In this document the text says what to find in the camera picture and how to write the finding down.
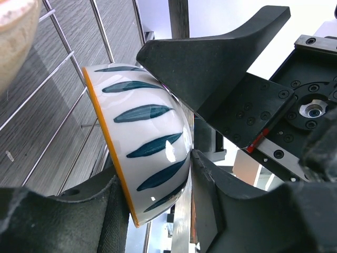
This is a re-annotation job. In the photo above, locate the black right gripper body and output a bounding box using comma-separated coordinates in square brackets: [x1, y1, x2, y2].
[196, 35, 336, 181]

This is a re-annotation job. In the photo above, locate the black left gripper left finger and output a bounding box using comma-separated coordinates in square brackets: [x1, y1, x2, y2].
[1, 167, 129, 252]

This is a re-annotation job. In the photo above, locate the white blue-petal bowl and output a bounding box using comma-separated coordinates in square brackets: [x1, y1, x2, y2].
[82, 63, 193, 227]

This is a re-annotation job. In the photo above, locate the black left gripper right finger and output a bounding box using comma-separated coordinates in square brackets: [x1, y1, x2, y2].
[191, 150, 336, 252]

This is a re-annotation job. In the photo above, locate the chrome wire dish rack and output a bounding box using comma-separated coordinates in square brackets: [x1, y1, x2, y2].
[1, 1, 144, 196]

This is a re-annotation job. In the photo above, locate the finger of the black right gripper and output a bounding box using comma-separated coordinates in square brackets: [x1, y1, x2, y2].
[136, 5, 291, 113]

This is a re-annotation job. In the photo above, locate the beige floral ceramic bowl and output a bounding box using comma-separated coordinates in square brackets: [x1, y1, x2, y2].
[1, 0, 41, 93]

